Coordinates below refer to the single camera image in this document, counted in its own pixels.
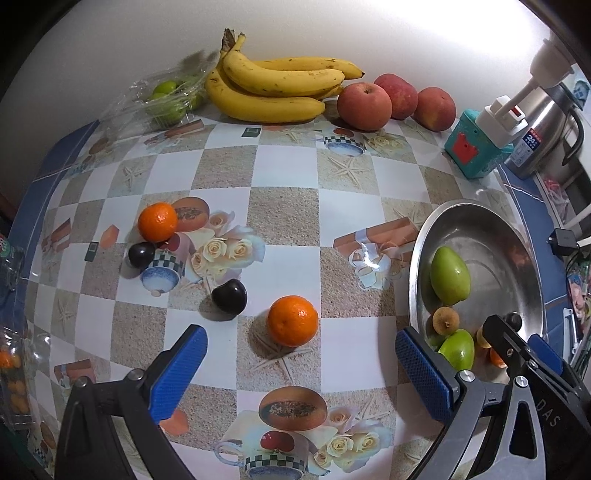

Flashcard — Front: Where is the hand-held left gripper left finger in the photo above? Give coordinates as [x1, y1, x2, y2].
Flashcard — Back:
[54, 324, 208, 480]

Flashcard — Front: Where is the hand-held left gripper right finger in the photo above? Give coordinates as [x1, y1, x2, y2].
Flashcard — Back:
[394, 328, 548, 480]

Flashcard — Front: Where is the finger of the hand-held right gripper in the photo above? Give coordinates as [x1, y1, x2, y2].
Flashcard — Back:
[527, 333, 583, 480]
[482, 312, 533, 376]

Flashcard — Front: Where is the green mango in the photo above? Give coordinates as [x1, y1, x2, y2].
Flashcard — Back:
[436, 329, 476, 373]
[430, 246, 472, 305]

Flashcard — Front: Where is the stainless steel bowl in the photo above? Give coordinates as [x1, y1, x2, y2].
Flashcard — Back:
[407, 199, 544, 372]

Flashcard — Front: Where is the dark plum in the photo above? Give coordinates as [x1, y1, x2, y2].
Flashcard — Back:
[211, 279, 248, 316]
[127, 241, 156, 269]

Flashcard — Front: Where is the black power adapter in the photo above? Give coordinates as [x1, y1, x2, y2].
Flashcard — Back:
[548, 228, 578, 254]

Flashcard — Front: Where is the clear container of small oranges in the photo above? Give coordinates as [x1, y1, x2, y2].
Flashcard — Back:
[0, 323, 52, 431]

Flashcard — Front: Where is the teal box with red label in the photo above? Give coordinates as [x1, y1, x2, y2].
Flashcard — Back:
[444, 109, 515, 179]

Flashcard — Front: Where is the steel thermos with white pump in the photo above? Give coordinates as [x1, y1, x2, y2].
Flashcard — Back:
[475, 39, 591, 181]

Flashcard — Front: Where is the checkered printed tablecloth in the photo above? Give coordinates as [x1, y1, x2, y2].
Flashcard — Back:
[9, 110, 575, 480]

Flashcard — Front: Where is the red apple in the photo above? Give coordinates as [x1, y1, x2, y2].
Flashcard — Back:
[373, 73, 419, 121]
[337, 82, 393, 133]
[413, 87, 457, 133]

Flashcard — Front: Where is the clear plastic fruit container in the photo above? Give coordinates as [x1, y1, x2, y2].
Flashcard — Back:
[102, 50, 221, 131]

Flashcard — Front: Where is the white cable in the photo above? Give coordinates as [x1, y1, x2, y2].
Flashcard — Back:
[564, 208, 591, 230]

